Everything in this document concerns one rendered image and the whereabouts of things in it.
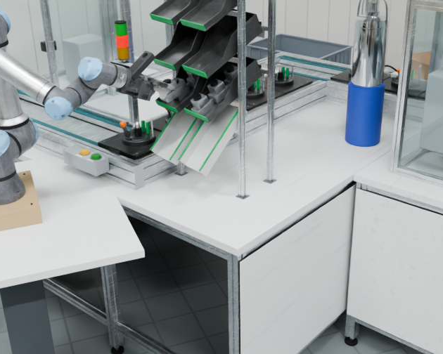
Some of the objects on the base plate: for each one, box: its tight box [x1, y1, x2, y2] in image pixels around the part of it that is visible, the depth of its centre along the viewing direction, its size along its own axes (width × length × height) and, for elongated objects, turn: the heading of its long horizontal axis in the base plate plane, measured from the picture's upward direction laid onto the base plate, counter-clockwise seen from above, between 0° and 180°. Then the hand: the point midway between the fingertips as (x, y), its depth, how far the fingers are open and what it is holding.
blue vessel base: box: [345, 81, 385, 147], centre depth 290 cm, size 16×16×27 cm
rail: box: [32, 123, 144, 190], centre depth 281 cm, size 6×89×11 cm, turn 51°
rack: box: [169, 0, 277, 199], centre depth 247 cm, size 21×36×80 cm, turn 51°
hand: (169, 84), depth 236 cm, fingers closed on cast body, 4 cm apart
